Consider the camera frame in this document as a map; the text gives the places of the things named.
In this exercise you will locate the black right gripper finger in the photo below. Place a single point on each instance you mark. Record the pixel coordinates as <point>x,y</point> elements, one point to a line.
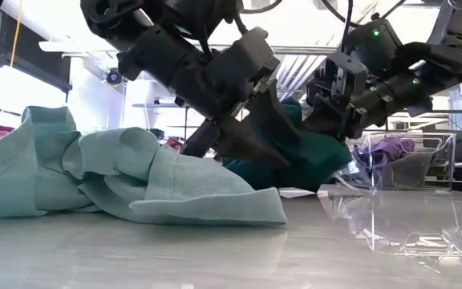
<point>321,122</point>

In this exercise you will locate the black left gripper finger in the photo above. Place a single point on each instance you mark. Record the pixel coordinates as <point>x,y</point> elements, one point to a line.
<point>273,112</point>
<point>247,144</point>

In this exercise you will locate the dark green towel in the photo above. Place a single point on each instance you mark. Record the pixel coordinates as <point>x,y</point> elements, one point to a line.
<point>315,160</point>

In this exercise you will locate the purple towel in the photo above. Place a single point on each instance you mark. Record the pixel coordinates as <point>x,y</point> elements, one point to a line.
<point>387,150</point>

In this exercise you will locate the large brown-grey towel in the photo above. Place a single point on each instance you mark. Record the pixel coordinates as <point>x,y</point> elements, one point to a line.
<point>407,172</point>

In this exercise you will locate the mint green towel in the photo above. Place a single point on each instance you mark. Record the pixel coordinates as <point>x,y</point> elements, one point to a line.
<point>114,172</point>

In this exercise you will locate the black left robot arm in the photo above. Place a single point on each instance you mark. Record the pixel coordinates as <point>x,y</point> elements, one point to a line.
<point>110,16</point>

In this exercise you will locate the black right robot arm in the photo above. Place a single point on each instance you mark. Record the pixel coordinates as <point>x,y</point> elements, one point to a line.
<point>447,56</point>

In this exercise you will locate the clear plastic basket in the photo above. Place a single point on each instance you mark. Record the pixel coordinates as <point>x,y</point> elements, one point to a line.
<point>445,160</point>

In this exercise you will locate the white ceiling pipes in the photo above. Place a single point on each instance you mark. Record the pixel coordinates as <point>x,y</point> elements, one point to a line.
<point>299,72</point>

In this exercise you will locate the white ceiling light fixture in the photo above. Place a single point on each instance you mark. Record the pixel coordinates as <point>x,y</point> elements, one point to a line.
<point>66,46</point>

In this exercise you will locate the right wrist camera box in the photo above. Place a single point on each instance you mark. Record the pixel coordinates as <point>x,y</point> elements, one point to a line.
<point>349,76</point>

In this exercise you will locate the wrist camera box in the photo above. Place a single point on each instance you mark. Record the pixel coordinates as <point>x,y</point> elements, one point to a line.
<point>349,76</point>
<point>247,52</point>

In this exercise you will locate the black round ceiling camera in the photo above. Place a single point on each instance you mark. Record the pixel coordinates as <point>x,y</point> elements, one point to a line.
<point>114,77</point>

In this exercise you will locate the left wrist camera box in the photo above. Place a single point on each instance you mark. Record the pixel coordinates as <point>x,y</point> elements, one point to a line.
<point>247,52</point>

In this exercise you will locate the bright wall window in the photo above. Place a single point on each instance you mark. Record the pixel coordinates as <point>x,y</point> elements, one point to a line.
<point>30,96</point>

